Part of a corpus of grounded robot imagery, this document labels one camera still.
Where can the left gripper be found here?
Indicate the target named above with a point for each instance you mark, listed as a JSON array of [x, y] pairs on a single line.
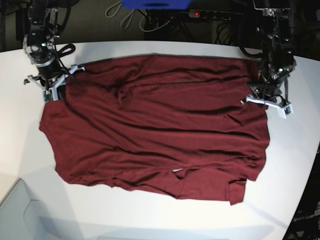
[[267, 94]]

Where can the dark red t-shirt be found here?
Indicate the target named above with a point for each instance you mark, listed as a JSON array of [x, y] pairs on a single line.
[[171, 125]]

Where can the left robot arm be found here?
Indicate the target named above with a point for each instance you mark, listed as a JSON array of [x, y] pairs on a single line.
[[276, 61]]

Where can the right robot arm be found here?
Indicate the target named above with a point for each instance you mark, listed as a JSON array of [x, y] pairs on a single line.
[[48, 20]]

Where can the black power strip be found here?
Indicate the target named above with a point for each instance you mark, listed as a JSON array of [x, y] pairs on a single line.
[[214, 15]]

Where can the blue box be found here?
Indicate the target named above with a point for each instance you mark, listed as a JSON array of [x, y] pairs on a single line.
[[156, 4]]

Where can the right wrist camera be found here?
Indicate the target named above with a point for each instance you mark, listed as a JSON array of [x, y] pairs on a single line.
[[49, 95]]

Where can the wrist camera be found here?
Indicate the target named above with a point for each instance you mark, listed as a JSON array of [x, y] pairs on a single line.
[[49, 95], [286, 110]]

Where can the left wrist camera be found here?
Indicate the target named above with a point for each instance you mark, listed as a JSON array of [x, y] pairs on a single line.
[[286, 110]]

